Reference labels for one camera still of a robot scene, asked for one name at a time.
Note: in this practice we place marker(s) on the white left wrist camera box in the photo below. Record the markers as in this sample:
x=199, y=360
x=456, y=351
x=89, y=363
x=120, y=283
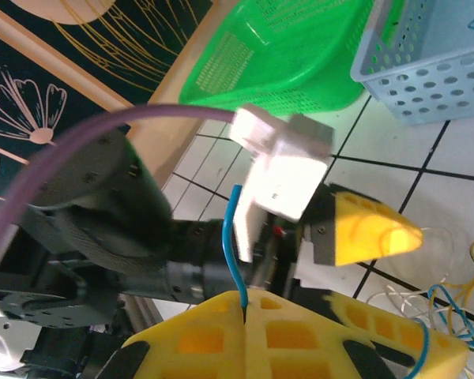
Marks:
x=292, y=177

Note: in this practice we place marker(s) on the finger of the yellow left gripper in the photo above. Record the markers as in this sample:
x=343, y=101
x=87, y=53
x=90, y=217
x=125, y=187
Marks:
x=403, y=331
x=371, y=233

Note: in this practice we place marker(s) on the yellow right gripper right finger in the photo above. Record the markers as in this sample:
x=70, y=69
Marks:
x=292, y=355

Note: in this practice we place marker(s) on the bright green plastic basket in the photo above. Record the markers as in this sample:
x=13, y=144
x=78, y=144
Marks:
x=284, y=59

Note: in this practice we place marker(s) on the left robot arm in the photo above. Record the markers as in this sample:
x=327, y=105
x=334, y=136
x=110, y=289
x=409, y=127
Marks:
x=83, y=205

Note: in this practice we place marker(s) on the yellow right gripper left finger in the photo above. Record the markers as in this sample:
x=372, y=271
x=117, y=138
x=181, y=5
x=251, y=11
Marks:
x=205, y=343

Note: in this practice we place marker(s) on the light blue plastic basket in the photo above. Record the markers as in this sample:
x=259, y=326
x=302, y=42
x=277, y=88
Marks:
x=438, y=51

